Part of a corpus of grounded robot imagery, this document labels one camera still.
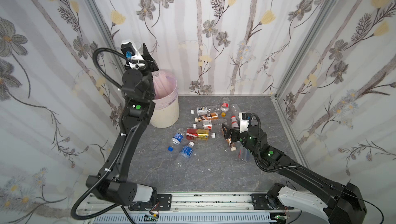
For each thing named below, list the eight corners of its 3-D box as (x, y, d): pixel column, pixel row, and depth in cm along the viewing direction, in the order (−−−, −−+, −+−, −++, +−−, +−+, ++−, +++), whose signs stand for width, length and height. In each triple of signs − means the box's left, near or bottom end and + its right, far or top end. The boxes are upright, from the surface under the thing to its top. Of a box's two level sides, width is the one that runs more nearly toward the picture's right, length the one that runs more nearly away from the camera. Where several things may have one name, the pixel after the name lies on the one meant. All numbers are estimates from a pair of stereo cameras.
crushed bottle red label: (219, 112, 112) (220, 108, 108) (222, 100, 120) (223, 96, 116) (227, 113, 111) (228, 109, 107) (229, 101, 119) (230, 97, 115)
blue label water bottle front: (174, 165, 88) (173, 161, 83) (188, 144, 96) (188, 139, 92) (183, 170, 86) (182, 167, 81) (196, 148, 95) (196, 144, 90)
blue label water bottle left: (167, 149, 93) (165, 146, 89) (180, 130, 102) (179, 126, 98) (174, 153, 92) (173, 150, 88) (187, 133, 101) (186, 129, 97)
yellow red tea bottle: (186, 141, 98) (185, 137, 93) (187, 131, 103) (186, 126, 98) (208, 141, 98) (209, 137, 93) (208, 131, 103) (208, 126, 98)
